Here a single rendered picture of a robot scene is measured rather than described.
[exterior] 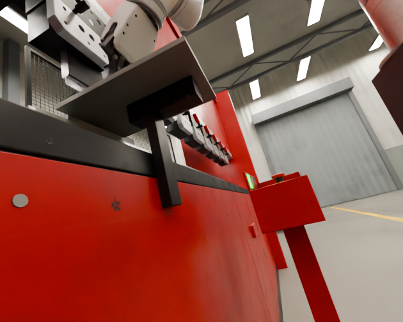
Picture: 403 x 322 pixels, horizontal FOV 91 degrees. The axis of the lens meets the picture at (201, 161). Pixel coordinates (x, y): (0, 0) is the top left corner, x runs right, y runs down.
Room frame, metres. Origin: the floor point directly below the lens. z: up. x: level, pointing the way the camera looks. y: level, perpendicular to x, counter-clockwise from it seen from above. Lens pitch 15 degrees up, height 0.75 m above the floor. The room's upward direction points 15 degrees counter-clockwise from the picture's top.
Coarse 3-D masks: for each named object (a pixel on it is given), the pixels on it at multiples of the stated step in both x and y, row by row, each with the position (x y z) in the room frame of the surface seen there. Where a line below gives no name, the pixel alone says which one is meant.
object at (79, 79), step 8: (64, 56) 0.34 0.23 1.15; (72, 56) 0.35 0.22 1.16; (64, 64) 0.34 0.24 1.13; (72, 64) 0.35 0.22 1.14; (80, 64) 0.37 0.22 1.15; (88, 64) 0.40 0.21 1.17; (64, 72) 0.34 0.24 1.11; (72, 72) 0.35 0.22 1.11; (80, 72) 0.37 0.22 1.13; (88, 72) 0.39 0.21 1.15; (96, 72) 0.42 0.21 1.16; (72, 80) 0.36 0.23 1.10; (80, 80) 0.37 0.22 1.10; (88, 80) 0.39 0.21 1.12; (96, 80) 0.41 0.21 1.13; (80, 88) 0.38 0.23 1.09
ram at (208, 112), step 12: (96, 0) 0.41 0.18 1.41; (108, 0) 0.47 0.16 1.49; (120, 0) 0.54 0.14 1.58; (96, 12) 0.41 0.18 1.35; (108, 12) 0.46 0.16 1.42; (168, 24) 1.13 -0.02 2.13; (168, 36) 1.04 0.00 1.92; (156, 48) 0.78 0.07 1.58; (204, 108) 1.55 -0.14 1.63; (216, 108) 2.38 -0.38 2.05; (204, 120) 1.41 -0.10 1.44; (216, 120) 2.05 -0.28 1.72; (216, 132) 1.80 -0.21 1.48; (228, 156) 2.28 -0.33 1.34
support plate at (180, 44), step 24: (168, 48) 0.24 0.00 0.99; (120, 72) 0.26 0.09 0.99; (144, 72) 0.27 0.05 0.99; (168, 72) 0.28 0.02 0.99; (192, 72) 0.30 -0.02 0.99; (72, 96) 0.29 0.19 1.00; (96, 96) 0.29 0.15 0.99; (120, 96) 0.31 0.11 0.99; (144, 96) 0.33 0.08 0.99; (96, 120) 0.36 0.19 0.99; (120, 120) 0.39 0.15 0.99
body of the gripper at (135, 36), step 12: (120, 12) 0.29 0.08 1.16; (132, 12) 0.29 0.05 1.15; (144, 12) 0.30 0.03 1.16; (108, 24) 0.29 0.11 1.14; (120, 24) 0.29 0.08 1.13; (132, 24) 0.30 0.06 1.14; (144, 24) 0.32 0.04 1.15; (156, 24) 0.33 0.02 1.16; (120, 36) 0.29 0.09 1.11; (132, 36) 0.31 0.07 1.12; (144, 36) 0.33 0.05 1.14; (156, 36) 0.36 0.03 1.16; (120, 48) 0.31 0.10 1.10; (132, 48) 0.33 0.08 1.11; (144, 48) 0.35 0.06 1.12; (132, 60) 0.34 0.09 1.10
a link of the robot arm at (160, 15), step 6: (126, 0) 0.30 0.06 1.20; (132, 0) 0.29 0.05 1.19; (138, 0) 0.29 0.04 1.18; (144, 0) 0.29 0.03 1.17; (150, 0) 0.29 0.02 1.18; (156, 0) 0.30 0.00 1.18; (144, 6) 0.30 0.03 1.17; (150, 6) 0.30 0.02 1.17; (156, 6) 0.30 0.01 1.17; (162, 6) 0.31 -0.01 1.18; (150, 12) 0.31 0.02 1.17; (156, 12) 0.31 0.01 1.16; (162, 12) 0.32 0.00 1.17; (156, 18) 0.32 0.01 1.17; (162, 18) 0.33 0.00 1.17; (162, 24) 0.34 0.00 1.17
